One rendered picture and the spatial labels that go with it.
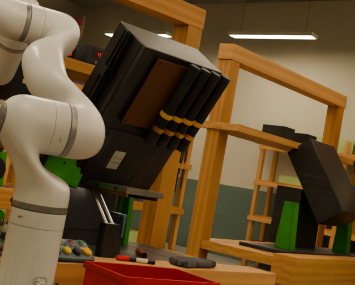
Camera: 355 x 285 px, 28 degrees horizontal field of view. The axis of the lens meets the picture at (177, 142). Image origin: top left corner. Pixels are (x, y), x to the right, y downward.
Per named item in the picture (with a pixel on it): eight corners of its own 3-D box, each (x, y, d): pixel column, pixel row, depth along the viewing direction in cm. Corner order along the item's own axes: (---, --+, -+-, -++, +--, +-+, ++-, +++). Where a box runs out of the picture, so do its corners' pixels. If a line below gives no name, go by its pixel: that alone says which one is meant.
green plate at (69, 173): (73, 203, 225) (98, 143, 230) (53, 194, 220) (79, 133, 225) (52, 198, 234) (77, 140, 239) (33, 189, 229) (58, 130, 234)
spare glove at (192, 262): (193, 262, 254) (195, 255, 254) (218, 268, 247) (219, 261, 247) (160, 262, 237) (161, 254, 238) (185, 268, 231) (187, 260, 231)
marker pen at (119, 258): (153, 264, 228) (154, 259, 228) (154, 265, 226) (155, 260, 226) (115, 259, 223) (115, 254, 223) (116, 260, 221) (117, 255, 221)
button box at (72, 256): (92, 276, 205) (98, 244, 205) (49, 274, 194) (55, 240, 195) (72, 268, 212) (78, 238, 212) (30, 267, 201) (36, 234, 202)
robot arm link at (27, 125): (74, 216, 151) (95, 107, 152) (-12, 205, 142) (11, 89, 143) (56, 208, 162) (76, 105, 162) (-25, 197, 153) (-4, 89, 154)
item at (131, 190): (162, 202, 229) (164, 193, 229) (125, 197, 218) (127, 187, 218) (89, 187, 257) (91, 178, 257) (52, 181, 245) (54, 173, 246)
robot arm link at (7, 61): (-8, 13, 206) (-36, 92, 222) (-4, 46, 195) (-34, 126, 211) (22, 21, 210) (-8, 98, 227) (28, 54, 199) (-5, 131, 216)
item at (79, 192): (109, 246, 259) (125, 154, 261) (39, 240, 238) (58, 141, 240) (79, 237, 272) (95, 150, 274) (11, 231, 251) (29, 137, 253)
